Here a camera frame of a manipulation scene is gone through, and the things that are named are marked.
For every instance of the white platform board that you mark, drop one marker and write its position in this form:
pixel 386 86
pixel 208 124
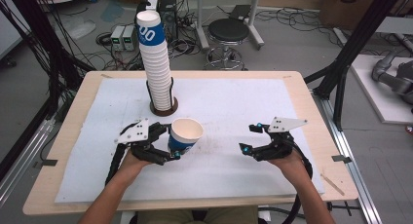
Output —
pixel 383 104

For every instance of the stack of white paper cups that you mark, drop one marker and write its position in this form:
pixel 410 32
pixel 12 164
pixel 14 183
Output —
pixel 157 68

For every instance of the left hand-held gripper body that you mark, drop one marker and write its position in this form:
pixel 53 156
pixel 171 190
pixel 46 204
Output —
pixel 139 133

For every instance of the person's right hand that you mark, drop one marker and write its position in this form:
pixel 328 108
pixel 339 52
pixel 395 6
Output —
pixel 290 165

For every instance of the black tape piece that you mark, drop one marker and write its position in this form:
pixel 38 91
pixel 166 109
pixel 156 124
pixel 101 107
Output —
pixel 341 159
pixel 48 163

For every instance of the person's left hand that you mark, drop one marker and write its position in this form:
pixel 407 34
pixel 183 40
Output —
pixel 134 164

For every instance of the black metal frame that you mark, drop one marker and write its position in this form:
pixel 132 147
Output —
pixel 363 32
pixel 29 16

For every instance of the black laptop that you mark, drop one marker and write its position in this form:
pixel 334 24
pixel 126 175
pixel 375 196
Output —
pixel 240 11

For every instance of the grey power supply unit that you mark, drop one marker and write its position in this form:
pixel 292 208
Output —
pixel 129 37
pixel 117 37

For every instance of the thin wooden stick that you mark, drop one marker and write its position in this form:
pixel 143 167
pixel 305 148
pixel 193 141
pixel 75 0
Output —
pixel 332 185

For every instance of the black round stool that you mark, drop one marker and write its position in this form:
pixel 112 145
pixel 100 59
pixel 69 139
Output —
pixel 228 29

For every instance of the blue banded paper cup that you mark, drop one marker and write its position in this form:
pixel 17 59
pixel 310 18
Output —
pixel 186 130

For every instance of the cardboard box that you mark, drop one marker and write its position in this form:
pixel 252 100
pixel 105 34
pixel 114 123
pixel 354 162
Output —
pixel 350 9

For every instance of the black computer tower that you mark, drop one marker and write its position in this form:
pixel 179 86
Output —
pixel 168 13

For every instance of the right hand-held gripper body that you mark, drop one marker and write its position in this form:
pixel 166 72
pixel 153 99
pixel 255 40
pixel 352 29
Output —
pixel 281 146

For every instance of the white metal stand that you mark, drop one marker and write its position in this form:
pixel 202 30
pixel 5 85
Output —
pixel 199 29

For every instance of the person's khaki trousers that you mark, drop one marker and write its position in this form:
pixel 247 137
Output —
pixel 181 217

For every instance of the aluminium rail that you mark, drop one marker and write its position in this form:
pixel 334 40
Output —
pixel 357 185
pixel 19 172

